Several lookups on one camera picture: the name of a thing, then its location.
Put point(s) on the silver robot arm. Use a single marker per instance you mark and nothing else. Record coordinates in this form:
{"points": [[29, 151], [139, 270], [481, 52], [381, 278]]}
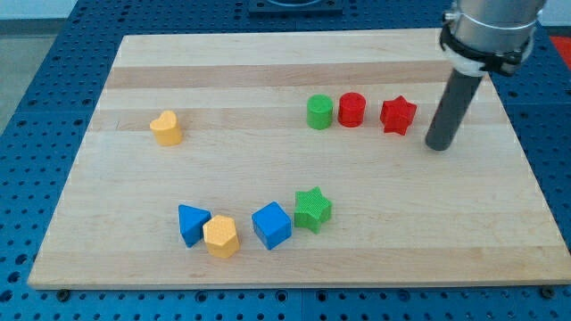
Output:
{"points": [[497, 36]]}

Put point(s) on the green star block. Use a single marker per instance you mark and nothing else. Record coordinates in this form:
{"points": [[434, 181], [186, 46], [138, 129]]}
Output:
{"points": [[312, 209]]}

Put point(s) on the red star block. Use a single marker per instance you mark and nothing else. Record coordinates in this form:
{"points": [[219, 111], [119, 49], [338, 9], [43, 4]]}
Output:
{"points": [[397, 115]]}

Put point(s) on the wooden board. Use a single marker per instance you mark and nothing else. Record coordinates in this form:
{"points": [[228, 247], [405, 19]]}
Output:
{"points": [[402, 215]]}

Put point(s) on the green cylinder block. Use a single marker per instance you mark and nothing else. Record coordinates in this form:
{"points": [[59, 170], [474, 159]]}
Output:
{"points": [[319, 112]]}

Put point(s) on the blue cube block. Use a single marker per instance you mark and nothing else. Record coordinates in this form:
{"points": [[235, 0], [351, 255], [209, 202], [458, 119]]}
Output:
{"points": [[272, 225]]}

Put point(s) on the red cylinder block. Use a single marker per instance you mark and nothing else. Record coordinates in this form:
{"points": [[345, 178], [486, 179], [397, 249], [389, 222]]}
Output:
{"points": [[352, 108]]}

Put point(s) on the yellow hexagon block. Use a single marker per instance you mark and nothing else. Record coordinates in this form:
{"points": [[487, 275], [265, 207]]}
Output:
{"points": [[220, 236]]}

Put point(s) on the blue triangle block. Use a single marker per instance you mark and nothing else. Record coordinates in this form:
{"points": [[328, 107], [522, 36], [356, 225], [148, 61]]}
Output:
{"points": [[191, 221]]}

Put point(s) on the yellow heart block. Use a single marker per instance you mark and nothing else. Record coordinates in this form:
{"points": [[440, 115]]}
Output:
{"points": [[166, 129]]}

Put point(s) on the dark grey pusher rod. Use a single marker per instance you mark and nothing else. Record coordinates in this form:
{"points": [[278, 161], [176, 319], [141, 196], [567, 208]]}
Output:
{"points": [[458, 94]]}

